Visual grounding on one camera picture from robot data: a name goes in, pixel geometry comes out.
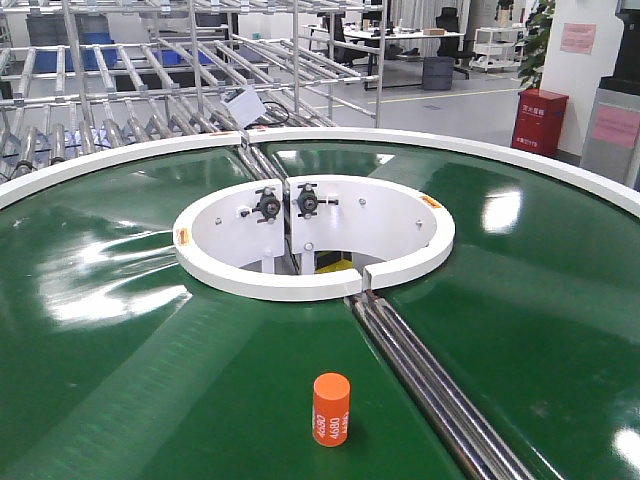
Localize orange cylindrical capacitor 4680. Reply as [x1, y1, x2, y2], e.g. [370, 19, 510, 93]
[312, 372, 351, 447]

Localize round green conveyor table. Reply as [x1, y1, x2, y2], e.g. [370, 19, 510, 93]
[1, 128, 639, 479]

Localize steel conveyor seam rollers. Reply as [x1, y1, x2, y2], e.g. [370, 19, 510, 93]
[345, 291, 534, 479]

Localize grey waste bin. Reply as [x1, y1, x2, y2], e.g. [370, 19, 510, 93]
[421, 56, 454, 91]

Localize red fire equipment cabinet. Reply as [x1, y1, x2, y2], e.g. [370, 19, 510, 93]
[511, 88, 569, 157]

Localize metal roller rack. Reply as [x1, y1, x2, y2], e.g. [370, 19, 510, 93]
[1, 1, 387, 181]

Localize green potted plant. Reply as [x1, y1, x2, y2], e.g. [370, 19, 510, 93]
[518, 0, 555, 89]

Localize white inner conveyor ring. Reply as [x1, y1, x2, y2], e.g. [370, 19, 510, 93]
[172, 174, 457, 303]

